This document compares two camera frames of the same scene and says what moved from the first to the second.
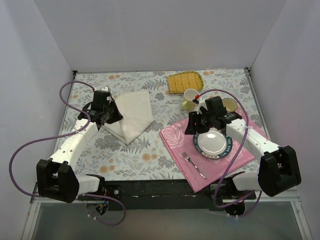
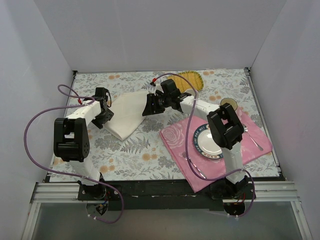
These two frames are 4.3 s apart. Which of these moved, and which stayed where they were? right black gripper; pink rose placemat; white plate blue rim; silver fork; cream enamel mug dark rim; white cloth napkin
Moved: right black gripper; white cloth napkin
Stayed: white plate blue rim; cream enamel mug dark rim; pink rose placemat; silver fork
